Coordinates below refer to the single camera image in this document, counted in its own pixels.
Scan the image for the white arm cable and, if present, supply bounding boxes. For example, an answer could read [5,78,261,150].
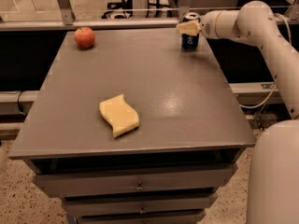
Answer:
[238,12,292,109]

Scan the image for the blue pepsi can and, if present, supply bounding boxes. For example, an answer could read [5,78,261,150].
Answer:
[181,12,200,50]

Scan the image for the bottom grey drawer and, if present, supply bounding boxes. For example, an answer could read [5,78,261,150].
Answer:
[78,210,206,224]

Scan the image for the red apple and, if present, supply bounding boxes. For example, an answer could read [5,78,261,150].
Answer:
[74,27,95,49]

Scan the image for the grey drawer cabinet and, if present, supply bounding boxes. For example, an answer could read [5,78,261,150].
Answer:
[10,28,255,224]

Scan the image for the grey drawer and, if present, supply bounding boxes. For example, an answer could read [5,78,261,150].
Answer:
[78,210,206,224]
[62,192,218,217]
[34,163,237,197]

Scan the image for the yellow wavy sponge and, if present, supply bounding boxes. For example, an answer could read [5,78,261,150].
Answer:
[99,94,139,138]

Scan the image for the middle grey drawer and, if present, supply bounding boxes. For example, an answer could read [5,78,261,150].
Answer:
[62,192,218,217]

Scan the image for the top grey drawer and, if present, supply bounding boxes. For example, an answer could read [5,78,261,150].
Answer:
[34,163,237,197]

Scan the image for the grey metal railing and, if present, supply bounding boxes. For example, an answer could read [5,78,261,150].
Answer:
[0,0,298,31]

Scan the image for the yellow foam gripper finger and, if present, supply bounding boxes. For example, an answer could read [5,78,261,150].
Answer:
[177,21,202,36]

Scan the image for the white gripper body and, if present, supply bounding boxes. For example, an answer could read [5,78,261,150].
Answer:
[200,10,241,39]

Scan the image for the black office chair base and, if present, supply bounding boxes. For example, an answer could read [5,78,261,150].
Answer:
[99,0,157,20]

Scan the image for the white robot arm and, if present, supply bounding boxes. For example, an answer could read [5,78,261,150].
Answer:
[177,1,299,224]

